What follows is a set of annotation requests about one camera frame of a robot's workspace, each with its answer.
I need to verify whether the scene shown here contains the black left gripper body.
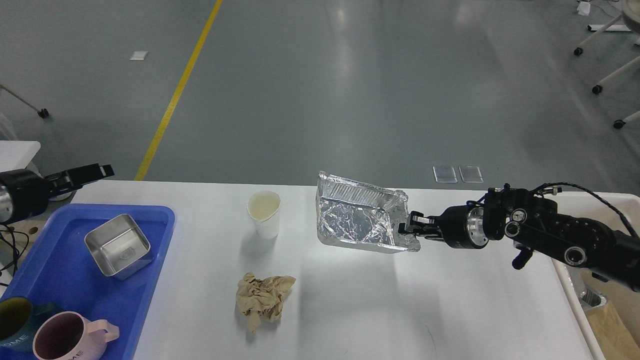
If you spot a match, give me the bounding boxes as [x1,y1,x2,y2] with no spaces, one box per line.
[0,169,51,224]

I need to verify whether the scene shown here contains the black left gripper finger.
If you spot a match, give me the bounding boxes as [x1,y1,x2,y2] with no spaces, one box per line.
[44,163,115,193]

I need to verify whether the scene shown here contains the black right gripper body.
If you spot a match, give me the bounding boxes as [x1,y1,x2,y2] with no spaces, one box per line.
[439,205,490,249]

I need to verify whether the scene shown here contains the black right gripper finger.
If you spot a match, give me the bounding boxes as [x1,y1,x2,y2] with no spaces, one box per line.
[398,210,444,240]

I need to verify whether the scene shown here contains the aluminium foil tray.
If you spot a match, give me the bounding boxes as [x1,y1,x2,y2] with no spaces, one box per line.
[315,171,421,255]

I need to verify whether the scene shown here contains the stainless steel rectangular container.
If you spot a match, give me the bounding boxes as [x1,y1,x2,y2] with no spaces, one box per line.
[84,213,154,281]

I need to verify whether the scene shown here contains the pink ceramic mug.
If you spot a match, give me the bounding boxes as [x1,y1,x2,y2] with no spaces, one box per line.
[32,311,120,360]

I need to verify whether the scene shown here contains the white paper cup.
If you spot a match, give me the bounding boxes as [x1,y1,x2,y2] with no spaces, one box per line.
[246,190,281,240]

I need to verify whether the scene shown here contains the brown paper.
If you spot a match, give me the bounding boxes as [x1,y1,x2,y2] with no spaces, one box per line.
[235,272,297,334]

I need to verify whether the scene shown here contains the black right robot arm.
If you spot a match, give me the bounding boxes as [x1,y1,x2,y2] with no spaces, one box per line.
[397,182,640,292]

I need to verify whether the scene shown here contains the right clear floor plate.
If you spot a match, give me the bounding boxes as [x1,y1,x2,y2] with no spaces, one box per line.
[458,165,483,183]

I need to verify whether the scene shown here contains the clear floor plate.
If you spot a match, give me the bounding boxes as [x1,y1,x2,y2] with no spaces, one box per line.
[458,165,483,183]
[432,165,458,183]

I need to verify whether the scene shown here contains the left clear floor plate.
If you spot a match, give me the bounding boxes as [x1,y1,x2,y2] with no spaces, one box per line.
[432,165,458,183]

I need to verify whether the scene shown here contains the wheeled rack leg left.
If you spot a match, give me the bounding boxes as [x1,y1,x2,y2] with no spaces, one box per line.
[0,84,50,119]

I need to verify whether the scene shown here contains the blue and yellow mug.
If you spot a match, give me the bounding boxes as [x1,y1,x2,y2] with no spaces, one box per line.
[0,296,64,354]

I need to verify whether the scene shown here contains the white paper on floor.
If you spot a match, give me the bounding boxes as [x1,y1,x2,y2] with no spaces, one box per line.
[129,50,149,61]

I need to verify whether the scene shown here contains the white plastic bin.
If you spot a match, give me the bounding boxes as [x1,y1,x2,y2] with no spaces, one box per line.
[553,191,640,360]

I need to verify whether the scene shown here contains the white wheeled stand legs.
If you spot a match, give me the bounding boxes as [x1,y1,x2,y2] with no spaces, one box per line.
[574,0,640,130]

